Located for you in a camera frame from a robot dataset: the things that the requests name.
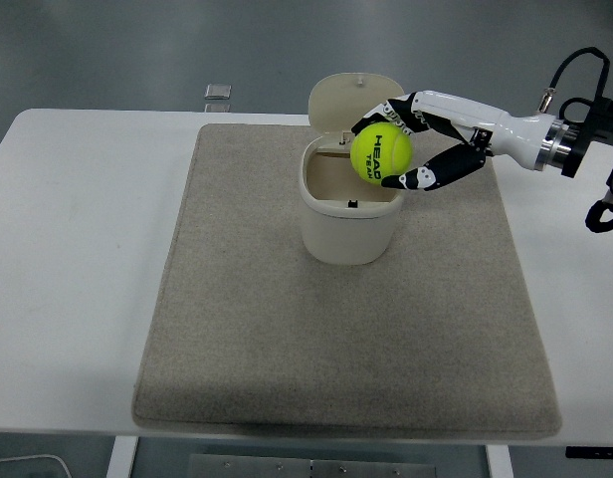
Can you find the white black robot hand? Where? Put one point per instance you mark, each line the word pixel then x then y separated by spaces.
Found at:
pixel 485 130

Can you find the yellow-green tennis ball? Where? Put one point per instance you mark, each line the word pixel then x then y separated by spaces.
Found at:
pixel 381 154

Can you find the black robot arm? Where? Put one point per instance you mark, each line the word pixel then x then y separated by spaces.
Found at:
pixel 587 134

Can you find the cream lidded plastic bin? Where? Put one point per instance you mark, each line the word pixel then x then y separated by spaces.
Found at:
pixel 344 219

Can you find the beige fabric mat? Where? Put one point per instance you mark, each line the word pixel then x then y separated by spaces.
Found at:
pixel 346 309

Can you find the silver floor plate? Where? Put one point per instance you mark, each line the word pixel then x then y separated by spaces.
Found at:
pixel 218 90
pixel 217 107

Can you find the white table leg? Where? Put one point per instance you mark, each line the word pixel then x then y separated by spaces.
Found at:
pixel 122 456
pixel 498 461

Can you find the black table control panel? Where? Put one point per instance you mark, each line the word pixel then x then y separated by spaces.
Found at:
pixel 595 451

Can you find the grey metal plate with screws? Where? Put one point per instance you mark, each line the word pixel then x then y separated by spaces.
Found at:
pixel 312 466

